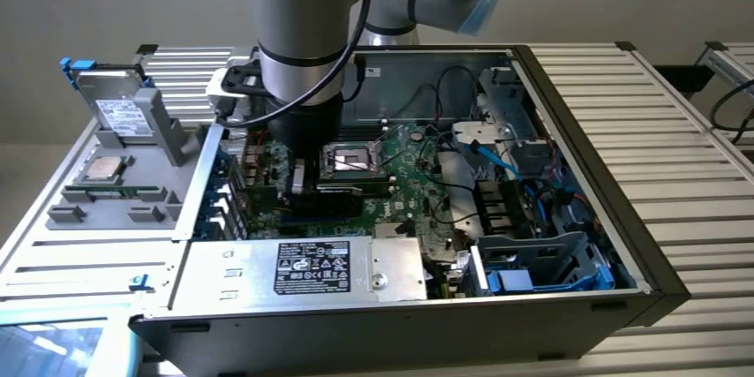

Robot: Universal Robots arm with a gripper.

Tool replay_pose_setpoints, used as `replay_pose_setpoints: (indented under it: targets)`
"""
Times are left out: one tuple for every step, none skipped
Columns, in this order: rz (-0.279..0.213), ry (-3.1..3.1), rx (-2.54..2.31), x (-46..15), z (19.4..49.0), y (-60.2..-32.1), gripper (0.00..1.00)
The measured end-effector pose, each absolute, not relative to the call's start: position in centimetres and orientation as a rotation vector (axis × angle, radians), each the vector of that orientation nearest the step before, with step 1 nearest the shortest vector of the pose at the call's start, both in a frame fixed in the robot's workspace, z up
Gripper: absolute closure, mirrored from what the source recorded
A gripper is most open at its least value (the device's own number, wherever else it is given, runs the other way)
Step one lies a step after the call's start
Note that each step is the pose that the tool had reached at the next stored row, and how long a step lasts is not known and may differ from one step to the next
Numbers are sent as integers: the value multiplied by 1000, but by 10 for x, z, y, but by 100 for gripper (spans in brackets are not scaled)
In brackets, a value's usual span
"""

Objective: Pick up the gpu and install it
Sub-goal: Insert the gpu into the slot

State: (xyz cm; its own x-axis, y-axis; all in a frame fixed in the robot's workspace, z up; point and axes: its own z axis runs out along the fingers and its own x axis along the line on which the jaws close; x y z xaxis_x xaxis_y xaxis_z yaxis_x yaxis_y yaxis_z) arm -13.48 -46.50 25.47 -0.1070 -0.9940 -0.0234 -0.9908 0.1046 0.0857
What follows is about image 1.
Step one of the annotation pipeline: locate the silver CPU chip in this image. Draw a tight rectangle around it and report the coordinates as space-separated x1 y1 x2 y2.
80 156 136 185

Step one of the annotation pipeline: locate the black looped cable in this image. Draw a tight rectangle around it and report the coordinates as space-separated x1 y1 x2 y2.
709 78 754 145

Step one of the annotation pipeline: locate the grey metal drive cage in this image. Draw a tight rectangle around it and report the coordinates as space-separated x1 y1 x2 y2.
475 65 557 175

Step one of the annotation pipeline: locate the grey disk bay blue latch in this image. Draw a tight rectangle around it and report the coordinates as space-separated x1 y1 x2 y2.
467 229 621 298

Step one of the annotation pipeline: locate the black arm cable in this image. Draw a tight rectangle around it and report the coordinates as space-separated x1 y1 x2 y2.
212 0 378 127

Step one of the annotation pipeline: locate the black graphics card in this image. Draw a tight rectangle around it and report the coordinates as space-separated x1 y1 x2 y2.
286 185 366 222

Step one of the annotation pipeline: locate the black fan shroud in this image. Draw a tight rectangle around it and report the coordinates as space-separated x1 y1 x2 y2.
468 179 535 238

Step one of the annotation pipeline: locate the hard disk with blue carrier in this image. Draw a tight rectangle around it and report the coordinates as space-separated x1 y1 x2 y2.
57 57 159 139

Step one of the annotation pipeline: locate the black open PC case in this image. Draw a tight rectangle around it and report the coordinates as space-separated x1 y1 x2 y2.
127 43 691 363

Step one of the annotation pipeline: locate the silver power supply unit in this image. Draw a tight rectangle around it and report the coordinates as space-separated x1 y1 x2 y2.
170 237 428 309

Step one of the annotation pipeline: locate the light blue SATA wire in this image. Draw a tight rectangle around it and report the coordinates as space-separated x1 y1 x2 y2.
467 139 521 178

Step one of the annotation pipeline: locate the grey parts rack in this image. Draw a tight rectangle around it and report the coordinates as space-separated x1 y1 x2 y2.
45 87 216 232

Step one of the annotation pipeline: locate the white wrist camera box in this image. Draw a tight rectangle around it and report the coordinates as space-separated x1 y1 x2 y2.
206 56 267 125

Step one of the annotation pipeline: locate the teal framed glass panel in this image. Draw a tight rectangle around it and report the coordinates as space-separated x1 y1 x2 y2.
0 304 146 377

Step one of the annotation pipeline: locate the green RAM stick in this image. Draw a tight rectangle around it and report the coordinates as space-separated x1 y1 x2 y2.
63 185 171 201

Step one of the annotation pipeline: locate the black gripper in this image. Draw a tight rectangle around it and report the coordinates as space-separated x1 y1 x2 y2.
267 97 347 207

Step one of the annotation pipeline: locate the CPU socket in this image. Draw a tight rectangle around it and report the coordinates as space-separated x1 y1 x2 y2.
319 141 386 176

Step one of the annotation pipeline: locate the installed black RAM stick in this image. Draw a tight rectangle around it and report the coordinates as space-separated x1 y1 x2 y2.
316 177 395 193

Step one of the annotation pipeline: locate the green Dell motherboard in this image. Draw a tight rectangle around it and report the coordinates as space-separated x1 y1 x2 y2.
220 124 470 263

